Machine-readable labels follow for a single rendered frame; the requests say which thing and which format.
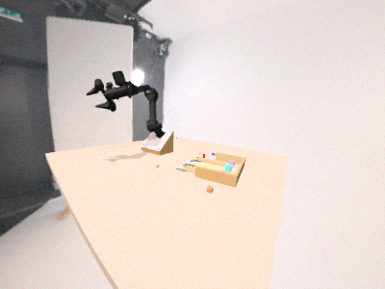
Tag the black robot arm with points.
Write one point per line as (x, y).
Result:
(152, 124)

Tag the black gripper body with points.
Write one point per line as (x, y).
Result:
(110, 94)

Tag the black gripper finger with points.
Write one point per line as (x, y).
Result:
(103, 105)
(93, 91)

